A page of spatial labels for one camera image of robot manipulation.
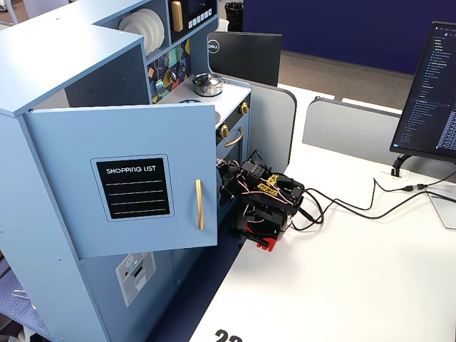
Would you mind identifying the red and black robot base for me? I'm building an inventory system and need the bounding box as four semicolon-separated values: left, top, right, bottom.
229;216;291;253

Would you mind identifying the silver toy pot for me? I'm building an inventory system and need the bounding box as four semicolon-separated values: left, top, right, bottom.
194;82;225;98

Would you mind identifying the light blue toy kitchen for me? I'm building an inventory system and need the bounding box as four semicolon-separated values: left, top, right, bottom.
0;0;252;342

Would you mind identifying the gray ice dispenser sticker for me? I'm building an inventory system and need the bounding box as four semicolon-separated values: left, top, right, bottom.
115;252;157;308

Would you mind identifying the gold oven handle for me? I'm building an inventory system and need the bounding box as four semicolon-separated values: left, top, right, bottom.
224;127;245;148

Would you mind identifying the gray rounded desk divider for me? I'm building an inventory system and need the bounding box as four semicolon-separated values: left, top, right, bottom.
224;76;299;169

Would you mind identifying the black cable with adapter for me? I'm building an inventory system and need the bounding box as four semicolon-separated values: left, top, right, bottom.
304;177;456;212

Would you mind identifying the light blue cabinet door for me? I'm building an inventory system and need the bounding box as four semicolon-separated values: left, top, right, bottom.
21;103;219;259

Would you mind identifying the black shopping list chalkboard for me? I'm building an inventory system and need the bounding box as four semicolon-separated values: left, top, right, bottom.
95;157;172;220

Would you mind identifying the gray low desk divider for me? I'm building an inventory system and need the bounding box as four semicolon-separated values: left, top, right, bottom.
301;96;403;169

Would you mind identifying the gray flat stand plate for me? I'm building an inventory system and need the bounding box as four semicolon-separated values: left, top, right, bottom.
427;185;456;230

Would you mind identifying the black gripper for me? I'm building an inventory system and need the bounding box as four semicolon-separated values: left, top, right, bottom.
218;162;252;209

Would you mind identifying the toy microwave with gold handle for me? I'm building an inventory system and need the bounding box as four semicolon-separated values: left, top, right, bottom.
167;0;219;46

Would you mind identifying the thick black cable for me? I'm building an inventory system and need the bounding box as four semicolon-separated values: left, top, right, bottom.
290;188;456;232

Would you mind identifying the white toy plate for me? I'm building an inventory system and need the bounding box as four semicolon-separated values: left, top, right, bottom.
118;13;147;55
142;7;166;51

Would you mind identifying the dark blue partition panel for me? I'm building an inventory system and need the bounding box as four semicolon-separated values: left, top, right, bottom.
242;0;456;76

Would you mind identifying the black trash bin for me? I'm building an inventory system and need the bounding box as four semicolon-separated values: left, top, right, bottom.
224;1;244;33

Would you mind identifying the black monitor showing code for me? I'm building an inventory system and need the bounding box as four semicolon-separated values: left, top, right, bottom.
390;21;456;163

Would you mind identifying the white plates stack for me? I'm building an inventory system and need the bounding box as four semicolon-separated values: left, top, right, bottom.
128;9;158;57

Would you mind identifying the silver toy ladle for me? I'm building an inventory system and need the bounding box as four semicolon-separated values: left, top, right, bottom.
166;56;178;83

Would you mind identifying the gold microwave handle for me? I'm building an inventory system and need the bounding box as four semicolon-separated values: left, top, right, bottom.
170;1;185;33

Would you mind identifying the black number sticker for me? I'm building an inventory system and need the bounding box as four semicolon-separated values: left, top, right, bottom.
214;329;243;342

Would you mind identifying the silver toy spatula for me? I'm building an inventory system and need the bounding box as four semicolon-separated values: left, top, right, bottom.
155;66;167;95

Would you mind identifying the black Dell monitor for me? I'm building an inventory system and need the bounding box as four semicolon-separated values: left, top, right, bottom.
207;31;283;88

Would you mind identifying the gold cabinet door handle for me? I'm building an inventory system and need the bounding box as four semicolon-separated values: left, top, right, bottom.
195;179;206;232

